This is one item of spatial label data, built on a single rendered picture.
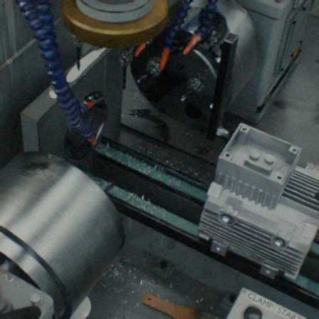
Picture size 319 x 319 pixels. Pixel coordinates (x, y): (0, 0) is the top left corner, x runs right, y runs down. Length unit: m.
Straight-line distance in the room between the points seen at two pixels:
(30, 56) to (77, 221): 0.41
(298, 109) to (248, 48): 0.39
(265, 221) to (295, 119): 0.65
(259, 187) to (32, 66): 0.51
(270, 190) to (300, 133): 0.61
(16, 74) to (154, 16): 0.33
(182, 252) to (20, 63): 0.49
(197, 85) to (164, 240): 0.33
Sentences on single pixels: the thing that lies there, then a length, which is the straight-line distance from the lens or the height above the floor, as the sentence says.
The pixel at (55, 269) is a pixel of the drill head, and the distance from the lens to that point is 0.97.
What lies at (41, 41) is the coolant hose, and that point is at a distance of 0.90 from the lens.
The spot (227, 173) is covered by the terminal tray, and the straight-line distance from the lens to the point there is 1.12.
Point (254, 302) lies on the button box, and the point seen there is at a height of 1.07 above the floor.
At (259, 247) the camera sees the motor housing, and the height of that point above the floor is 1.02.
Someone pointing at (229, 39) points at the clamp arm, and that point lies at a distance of 1.18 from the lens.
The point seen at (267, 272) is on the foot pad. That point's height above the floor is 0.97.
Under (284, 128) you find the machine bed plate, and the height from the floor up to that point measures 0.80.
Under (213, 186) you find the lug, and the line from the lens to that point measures 1.13.
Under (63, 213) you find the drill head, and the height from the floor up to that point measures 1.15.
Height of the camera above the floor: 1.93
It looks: 47 degrees down
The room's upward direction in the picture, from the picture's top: 4 degrees clockwise
